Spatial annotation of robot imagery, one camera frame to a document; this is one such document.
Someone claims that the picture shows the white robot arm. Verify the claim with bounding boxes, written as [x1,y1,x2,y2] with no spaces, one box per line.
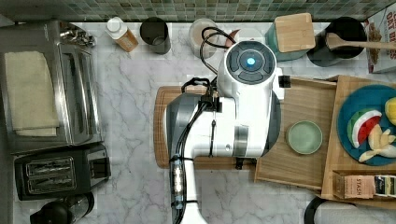
[163,40,281,224]

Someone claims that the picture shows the wooden cutting board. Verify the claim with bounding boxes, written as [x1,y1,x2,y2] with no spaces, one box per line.
[152,85,257,171]

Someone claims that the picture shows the white glass jar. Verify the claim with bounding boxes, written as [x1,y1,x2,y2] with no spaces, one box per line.
[189,19,217,59]

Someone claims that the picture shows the dark grey cup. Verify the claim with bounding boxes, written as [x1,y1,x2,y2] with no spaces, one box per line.
[139,17,171,54]

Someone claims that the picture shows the green ceramic bowl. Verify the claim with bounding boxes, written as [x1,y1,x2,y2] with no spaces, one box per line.
[286,120,323,155]

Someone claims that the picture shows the white capped orange bottle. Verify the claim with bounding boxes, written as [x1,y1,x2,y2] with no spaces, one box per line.
[106,17,138,52]

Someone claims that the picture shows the teal canister with wooden lid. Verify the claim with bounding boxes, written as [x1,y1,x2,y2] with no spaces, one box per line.
[265,13,316,62]

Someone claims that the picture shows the stainless toaster oven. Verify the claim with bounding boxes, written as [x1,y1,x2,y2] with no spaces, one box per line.
[1,20,101,155]

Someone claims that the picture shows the black slot toaster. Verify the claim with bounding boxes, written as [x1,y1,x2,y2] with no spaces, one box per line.
[14,143,111,201]

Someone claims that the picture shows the wooden spoon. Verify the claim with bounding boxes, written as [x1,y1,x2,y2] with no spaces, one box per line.
[326,33,396,49]

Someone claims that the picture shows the black coffee grinder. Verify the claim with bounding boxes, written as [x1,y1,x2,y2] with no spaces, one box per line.
[30,192,94,224]

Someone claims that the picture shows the stash tea box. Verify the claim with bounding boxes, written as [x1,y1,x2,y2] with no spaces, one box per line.
[333,173,395,200]

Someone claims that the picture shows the toy watermelon slice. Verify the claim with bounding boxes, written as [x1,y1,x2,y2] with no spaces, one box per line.
[346,108,382,148]

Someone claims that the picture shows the beige folded towel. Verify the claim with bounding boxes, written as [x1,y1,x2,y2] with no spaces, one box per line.
[5,51,60,137]

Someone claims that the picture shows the black utensil pot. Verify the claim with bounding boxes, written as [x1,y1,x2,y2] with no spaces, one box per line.
[307,17,367,67]

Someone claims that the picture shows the blue plate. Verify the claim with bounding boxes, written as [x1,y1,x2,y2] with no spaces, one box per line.
[336,85,396,161]

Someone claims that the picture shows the toy banana bunch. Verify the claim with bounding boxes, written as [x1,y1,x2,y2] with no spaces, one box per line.
[359,124,396,162]

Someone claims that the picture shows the yellow toy fruit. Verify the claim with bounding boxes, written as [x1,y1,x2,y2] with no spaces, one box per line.
[385,97,396,125]

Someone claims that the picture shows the cereal box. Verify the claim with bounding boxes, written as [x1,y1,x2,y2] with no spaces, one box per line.
[364,4,396,73]

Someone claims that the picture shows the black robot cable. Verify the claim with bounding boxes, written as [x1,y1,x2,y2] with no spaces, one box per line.
[168,26,237,224]

